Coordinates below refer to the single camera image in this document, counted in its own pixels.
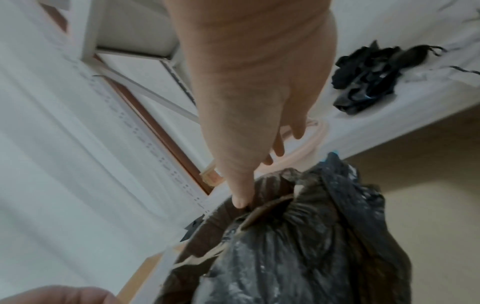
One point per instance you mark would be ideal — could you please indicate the white sheer curtain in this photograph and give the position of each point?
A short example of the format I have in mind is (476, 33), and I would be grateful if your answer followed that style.
(56, 148)

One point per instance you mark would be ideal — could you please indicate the glossy black trash bag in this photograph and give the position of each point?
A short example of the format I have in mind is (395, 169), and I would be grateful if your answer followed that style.
(356, 101)

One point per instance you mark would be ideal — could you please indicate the person's left hand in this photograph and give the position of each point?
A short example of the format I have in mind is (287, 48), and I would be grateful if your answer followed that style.
(63, 297)

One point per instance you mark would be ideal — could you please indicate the pink bin lid ring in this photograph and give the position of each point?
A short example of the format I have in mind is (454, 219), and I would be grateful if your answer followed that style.
(317, 133)

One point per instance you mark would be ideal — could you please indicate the white black grid cloth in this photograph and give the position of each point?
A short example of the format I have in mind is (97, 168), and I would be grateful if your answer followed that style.
(461, 44)

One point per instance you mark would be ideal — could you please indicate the person's right hand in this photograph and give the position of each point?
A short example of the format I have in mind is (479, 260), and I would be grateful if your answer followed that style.
(255, 74)

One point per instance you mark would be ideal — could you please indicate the open cardboard box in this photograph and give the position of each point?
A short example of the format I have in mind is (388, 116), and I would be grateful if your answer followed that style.
(138, 279)

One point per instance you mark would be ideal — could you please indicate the white metal shelf rack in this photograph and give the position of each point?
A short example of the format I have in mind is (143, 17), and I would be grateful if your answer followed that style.
(375, 130)

